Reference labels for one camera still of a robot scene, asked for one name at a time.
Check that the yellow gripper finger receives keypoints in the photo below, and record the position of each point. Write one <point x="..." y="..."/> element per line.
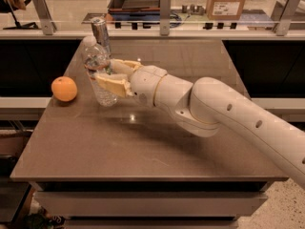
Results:
<point x="117" y="83"/>
<point x="126" y="67"/>

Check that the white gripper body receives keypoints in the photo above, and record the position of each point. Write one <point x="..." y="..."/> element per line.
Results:
<point x="145" y="84"/>

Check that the clear plastic water bottle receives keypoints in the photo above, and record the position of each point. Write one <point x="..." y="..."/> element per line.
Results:
<point x="97" y="60"/>

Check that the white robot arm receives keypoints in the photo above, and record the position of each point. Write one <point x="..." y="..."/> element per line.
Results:
<point x="203" y="106"/>

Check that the silver blue drink can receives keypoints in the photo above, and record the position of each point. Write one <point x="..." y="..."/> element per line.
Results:
<point x="100" y="32"/>

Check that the orange fruit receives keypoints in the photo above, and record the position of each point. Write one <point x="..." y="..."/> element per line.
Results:
<point x="64" y="89"/>

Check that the black stand with rod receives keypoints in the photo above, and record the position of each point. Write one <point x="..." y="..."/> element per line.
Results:
<point x="10" y="6"/>

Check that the brown cardboard box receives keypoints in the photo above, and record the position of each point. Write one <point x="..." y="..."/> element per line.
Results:
<point x="224" y="9"/>

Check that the middle metal glass bracket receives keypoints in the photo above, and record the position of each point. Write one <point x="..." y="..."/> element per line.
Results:
<point x="165" y="11"/>

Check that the metal glass bracket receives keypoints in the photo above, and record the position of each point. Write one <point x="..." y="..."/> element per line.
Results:
<point x="165" y="11"/>
<point x="47" y="24"/>
<point x="285" y="16"/>

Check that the left metal glass bracket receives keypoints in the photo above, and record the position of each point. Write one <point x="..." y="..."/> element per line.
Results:
<point x="47" y="24"/>

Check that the right metal glass bracket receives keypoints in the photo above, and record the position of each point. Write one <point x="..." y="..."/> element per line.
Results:
<point x="285" y="16"/>

